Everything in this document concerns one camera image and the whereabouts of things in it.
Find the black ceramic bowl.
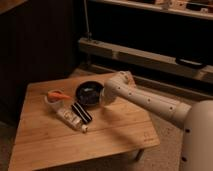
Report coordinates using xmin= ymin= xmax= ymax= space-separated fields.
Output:
xmin=75 ymin=81 xmax=103 ymax=107

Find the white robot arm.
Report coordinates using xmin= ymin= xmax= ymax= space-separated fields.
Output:
xmin=100 ymin=71 xmax=213 ymax=171

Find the white cup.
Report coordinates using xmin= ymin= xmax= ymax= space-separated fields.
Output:
xmin=44 ymin=95 xmax=64 ymax=112

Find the wooden low table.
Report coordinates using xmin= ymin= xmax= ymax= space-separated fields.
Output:
xmin=8 ymin=74 xmax=160 ymax=171

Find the black handle on shelf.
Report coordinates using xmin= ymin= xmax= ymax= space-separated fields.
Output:
xmin=175 ymin=58 xmax=207 ymax=69

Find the black white striped box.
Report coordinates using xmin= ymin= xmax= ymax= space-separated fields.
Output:
xmin=71 ymin=102 xmax=92 ymax=124

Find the orange carrot toy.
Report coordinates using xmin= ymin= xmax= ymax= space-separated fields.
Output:
xmin=48 ymin=92 xmax=71 ymax=99

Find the grey metal shelf rack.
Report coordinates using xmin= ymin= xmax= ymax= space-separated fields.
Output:
xmin=78 ymin=0 xmax=213 ymax=100

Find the white tube with cap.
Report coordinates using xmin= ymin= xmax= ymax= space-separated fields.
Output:
xmin=57 ymin=108 xmax=88 ymax=133

